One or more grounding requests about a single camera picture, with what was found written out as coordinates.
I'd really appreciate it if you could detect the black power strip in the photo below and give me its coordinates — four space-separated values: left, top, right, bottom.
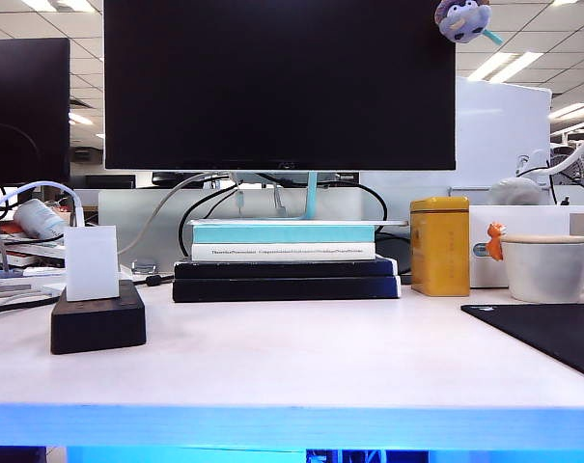
49 279 148 356

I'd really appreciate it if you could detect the white cardboard box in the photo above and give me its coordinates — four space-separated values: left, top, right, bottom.
467 204 584 289

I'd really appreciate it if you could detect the white partition board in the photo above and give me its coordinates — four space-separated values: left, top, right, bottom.
455 76 552 189

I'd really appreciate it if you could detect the white ceramic mug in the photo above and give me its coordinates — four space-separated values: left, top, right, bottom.
499 239 584 304

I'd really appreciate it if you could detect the black mouse pad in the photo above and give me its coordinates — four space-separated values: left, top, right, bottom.
459 302 584 383

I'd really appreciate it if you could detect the white paper cup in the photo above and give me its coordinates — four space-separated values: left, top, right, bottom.
12 198 69 240

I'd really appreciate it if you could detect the large black monitor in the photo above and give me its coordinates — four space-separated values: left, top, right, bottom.
102 0 458 172

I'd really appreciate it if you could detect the white book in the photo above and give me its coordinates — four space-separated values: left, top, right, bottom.
189 242 377 263

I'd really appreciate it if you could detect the white charger block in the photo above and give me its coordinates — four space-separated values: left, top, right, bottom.
63 225 121 303

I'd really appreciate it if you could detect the stack of books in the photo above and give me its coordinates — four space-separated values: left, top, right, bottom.
0 221 69 266

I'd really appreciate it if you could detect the white charger cable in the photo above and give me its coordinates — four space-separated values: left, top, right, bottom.
0 180 86 271

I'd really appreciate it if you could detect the purple plush toy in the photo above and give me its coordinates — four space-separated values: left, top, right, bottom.
433 0 505 47

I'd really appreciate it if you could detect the round wooden mug lid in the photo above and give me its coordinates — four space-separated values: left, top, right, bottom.
498 233 584 245

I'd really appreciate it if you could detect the small black monitor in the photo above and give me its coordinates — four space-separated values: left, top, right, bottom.
0 37 71 187

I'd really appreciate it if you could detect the white dome object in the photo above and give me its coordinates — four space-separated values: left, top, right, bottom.
487 177 543 206

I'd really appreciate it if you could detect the black monitor cable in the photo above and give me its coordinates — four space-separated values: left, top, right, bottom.
177 184 239 260
358 180 389 224

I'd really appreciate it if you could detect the grey-white monitor cable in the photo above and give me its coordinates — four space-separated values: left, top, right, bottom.
117 172 215 257

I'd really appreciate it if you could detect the teal book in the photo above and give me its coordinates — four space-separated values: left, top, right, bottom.
190 224 375 245

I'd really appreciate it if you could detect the orange fox figurine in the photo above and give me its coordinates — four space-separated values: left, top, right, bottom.
484 221 508 262

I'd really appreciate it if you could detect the yellow tin can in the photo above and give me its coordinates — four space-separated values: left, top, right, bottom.
408 195 471 297

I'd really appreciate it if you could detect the black power strip cord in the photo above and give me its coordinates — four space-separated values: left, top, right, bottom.
0 294 64 318

